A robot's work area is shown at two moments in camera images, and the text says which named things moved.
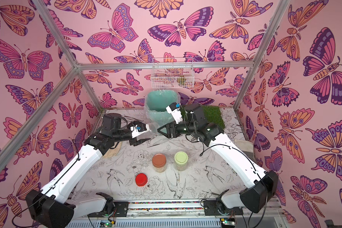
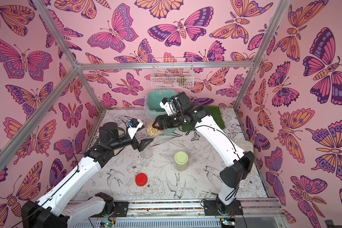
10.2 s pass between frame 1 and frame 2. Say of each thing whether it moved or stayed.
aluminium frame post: stayed
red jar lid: stayed
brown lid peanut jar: moved
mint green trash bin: stayed
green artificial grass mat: stayed
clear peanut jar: moved
